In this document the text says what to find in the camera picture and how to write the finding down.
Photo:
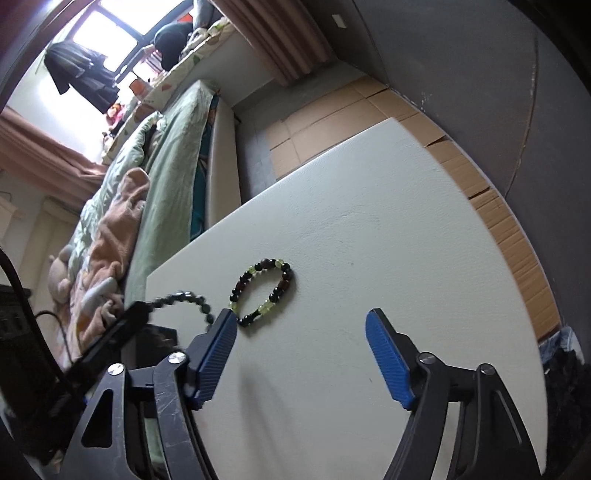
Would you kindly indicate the hanging dark clothes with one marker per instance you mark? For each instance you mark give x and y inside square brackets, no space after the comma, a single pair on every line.
[83,74]

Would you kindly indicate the floral window sill cushion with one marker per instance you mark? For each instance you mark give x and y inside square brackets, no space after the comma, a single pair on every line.
[194,60]

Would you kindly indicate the dark boxy object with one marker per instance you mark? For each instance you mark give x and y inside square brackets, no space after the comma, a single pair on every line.
[14,314]

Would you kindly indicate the window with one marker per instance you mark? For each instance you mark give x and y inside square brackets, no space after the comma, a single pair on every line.
[106,32]

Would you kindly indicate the beige plush toy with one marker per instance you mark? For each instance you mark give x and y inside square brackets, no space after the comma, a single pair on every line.
[60,277]

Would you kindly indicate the cardboard floor sheets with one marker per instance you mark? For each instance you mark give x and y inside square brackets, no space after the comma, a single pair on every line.
[360,101]

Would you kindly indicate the blue patterned cloth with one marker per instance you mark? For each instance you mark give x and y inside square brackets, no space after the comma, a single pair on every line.
[561,341]

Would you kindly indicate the brown pleated curtain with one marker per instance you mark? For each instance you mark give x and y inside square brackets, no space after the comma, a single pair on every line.
[41,152]
[272,41]

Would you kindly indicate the pale green floral quilt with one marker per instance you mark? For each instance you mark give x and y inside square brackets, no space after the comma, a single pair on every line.
[115,161]

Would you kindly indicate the peach blanket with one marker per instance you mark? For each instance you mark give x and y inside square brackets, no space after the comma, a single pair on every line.
[115,230]

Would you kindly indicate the dark cushion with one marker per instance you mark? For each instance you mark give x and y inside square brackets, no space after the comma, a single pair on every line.
[173,44]

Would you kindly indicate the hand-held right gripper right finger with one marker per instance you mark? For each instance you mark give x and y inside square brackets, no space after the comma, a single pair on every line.
[385,360]

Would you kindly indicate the dark cloth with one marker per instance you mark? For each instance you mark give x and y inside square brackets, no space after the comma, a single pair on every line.
[565,392]

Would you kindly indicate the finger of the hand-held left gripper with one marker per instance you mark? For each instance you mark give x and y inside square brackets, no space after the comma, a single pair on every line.
[115,334]

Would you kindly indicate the white wall switch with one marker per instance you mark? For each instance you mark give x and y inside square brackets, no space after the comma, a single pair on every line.
[339,21]

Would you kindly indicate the pink toy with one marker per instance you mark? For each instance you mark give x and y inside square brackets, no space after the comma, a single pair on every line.
[115,114]

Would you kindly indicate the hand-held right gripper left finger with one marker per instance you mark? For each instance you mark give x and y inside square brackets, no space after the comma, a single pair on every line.
[214,355]

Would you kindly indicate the orange box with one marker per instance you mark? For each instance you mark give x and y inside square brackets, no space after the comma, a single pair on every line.
[137,86]

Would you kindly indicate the bed with green sheet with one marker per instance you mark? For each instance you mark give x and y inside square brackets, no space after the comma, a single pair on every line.
[171,184]

